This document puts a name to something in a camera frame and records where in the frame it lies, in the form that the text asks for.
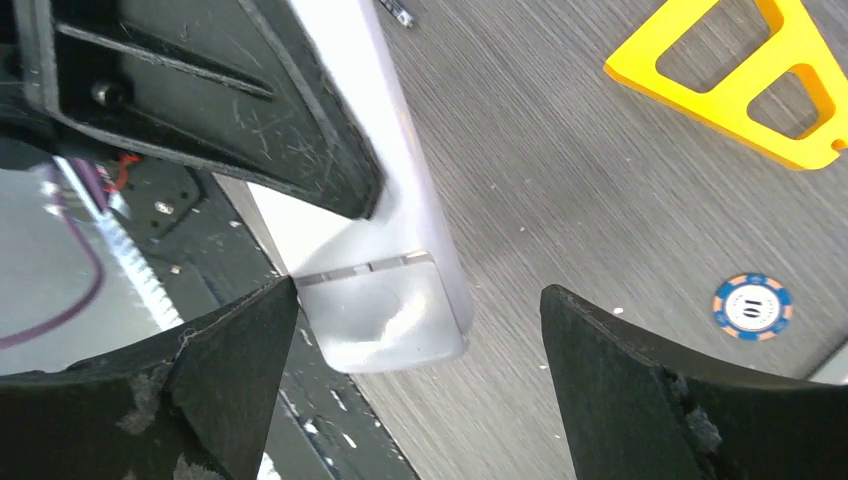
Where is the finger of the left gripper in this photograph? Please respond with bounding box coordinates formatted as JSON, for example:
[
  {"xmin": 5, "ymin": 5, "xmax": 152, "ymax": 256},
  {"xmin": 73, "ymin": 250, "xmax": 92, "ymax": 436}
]
[{"xmin": 13, "ymin": 1, "xmax": 384, "ymax": 219}]

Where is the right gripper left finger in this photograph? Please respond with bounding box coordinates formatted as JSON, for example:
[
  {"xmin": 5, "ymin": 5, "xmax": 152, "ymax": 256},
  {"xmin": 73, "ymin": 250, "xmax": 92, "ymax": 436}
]
[{"xmin": 1, "ymin": 278, "xmax": 299, "ymax": 480}]

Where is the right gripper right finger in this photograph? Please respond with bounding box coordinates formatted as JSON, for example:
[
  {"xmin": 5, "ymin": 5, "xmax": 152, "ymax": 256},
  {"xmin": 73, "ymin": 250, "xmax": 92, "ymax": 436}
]
[{"xmin": 540, "ymin": 285, "xmax": 847, "ymax": 480}]

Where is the white remote control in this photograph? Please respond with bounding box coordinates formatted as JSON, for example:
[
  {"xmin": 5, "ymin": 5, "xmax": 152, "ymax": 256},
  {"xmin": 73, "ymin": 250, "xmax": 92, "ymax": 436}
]
[{"xmin": 248, "ymin": 0, "xmax": 476, "ymax": 374}]

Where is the small white battery lid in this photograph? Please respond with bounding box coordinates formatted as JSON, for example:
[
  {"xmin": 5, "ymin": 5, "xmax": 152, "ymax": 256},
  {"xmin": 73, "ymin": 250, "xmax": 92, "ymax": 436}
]
[{"xmin": 295, "ymin": 251, "xmax": 469, "ymax": 374}]

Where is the poker chip left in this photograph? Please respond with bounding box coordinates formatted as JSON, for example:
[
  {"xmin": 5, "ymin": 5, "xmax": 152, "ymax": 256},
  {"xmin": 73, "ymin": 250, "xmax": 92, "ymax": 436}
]
[{"xmin": 711, "ymin": 273, "xmax": 794, "ymax": 342}]

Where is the black battery left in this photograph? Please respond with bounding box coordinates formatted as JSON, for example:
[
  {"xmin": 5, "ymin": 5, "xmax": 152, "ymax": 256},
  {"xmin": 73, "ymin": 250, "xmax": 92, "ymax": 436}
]
[{"xmin": 379, "ymin": 0, "xmax": 415, "ymax": 28}]

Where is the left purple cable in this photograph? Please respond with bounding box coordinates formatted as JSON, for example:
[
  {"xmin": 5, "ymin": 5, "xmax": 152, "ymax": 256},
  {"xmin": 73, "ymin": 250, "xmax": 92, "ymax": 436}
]
[{"xmin": 0, "ymin": 158, "xmax": 111, "ymax": 351}]

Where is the yellow triangular frame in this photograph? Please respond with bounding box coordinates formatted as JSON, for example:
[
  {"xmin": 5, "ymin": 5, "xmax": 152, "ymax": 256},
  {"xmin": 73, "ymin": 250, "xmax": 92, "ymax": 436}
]
[{"xmin": 604, "ymin": 0, "xmax": 847, "ymax": 170}]

